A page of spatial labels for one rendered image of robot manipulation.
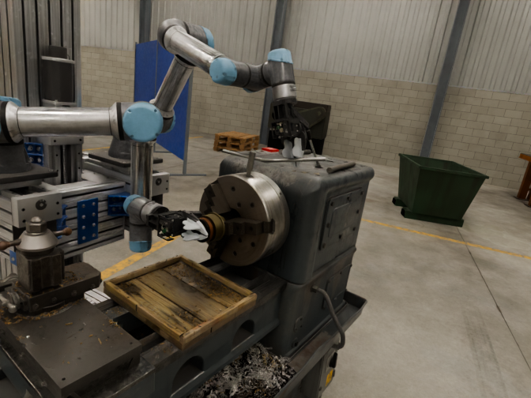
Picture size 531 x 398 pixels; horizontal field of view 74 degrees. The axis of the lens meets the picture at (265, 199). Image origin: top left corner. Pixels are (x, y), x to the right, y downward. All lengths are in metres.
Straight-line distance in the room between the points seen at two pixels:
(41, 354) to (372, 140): 10.67
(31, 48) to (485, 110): 10.66
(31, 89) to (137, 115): 0.55
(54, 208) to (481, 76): 10.82
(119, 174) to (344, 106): 9.90
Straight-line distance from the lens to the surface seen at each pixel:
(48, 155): 1.57
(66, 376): 0.80
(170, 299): 1.13
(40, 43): 1.62
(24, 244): 0.91
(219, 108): 12.46
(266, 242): 1.13
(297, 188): 1.21
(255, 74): 1.19
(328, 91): 11.28
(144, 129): 1.15
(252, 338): 1.30
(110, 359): 0.81
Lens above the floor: 1.50
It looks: 16 degrees down
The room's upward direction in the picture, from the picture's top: 8 degrees clockwise
